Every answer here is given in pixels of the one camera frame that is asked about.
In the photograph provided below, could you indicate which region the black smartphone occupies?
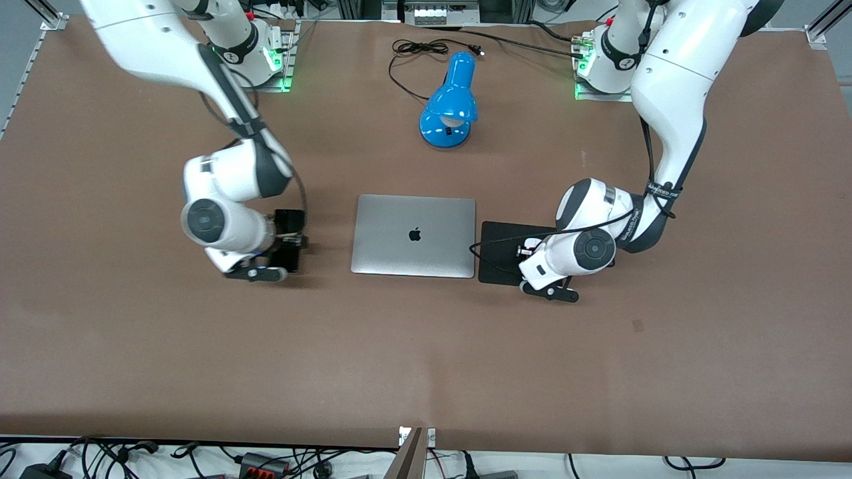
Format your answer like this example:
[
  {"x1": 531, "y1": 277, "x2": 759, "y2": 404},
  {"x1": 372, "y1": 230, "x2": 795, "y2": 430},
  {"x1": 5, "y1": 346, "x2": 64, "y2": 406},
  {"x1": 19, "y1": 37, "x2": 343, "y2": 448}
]
[{"x1": 274, "y1": 210, "x2": 308, "y2": 272}]

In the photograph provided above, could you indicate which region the black mouse pad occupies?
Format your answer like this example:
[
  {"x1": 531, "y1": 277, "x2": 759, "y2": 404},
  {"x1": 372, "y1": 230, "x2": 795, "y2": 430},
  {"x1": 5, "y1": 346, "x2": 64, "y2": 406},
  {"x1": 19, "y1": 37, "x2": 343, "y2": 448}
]
[{"x1": 478, "y1": 221, "x2": 558, "y2": 287}]

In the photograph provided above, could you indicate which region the silver closed laptop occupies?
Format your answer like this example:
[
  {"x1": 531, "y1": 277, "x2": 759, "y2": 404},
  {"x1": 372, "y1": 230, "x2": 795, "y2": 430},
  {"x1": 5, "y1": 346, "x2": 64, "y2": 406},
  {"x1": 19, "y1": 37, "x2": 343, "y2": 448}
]
[{"x1": 351, "y1": 194, "x2": 477, "y2": 279}]

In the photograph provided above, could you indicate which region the blue desk lamp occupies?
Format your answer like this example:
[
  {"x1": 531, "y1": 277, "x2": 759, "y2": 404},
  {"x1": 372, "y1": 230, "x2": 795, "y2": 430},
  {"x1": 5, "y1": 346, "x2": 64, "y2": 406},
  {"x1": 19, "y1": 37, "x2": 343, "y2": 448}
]
[{"x1": 419, "y1": 52, "x2": 479, "y2": 150}]

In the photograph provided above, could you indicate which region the black red connector block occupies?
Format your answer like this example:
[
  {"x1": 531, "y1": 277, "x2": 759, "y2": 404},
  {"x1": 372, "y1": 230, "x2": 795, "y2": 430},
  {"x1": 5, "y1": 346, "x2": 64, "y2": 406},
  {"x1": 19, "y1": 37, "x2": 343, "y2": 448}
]
[{"x1": 238, "y1": 452, "x2": 292, "y2": 479}]

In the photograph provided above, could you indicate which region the metal rack with sockets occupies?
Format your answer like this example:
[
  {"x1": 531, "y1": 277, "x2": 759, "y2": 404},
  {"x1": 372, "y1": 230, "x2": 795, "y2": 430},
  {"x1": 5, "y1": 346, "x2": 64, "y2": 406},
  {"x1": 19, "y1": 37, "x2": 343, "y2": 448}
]
[{"x1": 383, "y1": 0, "x2": 481, "y2": 26}]

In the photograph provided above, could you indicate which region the black power adapter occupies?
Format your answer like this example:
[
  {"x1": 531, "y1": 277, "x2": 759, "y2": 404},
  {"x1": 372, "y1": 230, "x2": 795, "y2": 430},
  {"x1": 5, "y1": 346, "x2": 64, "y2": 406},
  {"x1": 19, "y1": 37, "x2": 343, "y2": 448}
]
[{"x1": 19, "y1": 462, "x2": 73, "y2": 479}]

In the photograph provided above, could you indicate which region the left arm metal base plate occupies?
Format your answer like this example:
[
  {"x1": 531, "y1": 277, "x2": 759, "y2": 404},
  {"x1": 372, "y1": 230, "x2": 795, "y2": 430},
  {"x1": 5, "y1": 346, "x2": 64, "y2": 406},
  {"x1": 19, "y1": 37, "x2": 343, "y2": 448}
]
[{"x1": 574, "y1": 30, "x2": 645, "y2": 102}]

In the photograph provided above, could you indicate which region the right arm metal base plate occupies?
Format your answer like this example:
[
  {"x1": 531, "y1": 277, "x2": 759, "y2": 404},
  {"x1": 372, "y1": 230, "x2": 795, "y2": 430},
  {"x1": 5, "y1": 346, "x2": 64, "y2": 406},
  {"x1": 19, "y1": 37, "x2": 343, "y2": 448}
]
[{"x1": 252, "y1": 20, "x2": 298, "y2": 92}]

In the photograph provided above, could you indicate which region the small metal bracket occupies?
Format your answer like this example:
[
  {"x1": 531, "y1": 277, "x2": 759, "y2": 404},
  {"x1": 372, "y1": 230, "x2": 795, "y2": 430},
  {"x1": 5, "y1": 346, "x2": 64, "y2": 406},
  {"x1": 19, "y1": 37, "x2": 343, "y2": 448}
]
[{"x1": 398, "y1": 426, "x2": 437, "y2": 448}]

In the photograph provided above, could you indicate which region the thick black braided cable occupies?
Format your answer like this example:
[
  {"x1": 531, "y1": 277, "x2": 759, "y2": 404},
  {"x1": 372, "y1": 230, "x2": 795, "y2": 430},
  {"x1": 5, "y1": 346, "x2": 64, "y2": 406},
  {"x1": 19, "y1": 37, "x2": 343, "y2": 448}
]
[{"x1": 426, "y1": 25, "x2": 588, "y2": 62}]

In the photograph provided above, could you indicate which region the black lamp power cord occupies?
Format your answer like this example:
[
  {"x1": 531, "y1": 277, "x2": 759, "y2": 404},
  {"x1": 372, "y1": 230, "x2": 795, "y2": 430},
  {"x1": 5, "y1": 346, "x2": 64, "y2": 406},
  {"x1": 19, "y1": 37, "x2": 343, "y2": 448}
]
[{"x1": 388, "y1": 39, "x2": 484, "y2": 102}]

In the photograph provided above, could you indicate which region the black tangled cable bundle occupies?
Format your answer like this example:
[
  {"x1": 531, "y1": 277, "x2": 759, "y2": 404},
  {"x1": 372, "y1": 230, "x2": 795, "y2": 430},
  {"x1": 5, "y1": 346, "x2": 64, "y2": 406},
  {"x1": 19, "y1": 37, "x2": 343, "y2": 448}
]
[{"x1": 67, "y1": 436, "x2": 160, "y2": 479}]

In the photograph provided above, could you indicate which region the thin black looped cable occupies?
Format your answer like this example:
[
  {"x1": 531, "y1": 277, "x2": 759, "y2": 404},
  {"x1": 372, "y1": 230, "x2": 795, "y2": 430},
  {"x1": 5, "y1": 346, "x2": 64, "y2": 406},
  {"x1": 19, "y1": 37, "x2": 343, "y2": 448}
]
[{"x1": 662, "y1": 455, "x2": 728, "y2": 470}]

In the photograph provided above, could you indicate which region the brown angled post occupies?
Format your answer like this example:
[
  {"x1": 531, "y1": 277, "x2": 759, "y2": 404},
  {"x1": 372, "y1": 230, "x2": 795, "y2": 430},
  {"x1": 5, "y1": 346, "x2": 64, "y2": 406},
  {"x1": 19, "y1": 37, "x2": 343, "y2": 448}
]
[{"x1": 385, "y1": 427, "x2": 427, "y2": 479}]

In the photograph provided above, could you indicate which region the aluminium frame profile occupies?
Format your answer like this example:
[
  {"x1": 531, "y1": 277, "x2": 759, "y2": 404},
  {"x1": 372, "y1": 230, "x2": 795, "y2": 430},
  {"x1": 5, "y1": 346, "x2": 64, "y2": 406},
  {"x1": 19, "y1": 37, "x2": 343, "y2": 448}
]
[
  {"x1": 25, "y1": 0, "x2": 69, "y2": 31},
  {"x1": 804, "y1": 0, "x2": 852, "y2": 49}
]

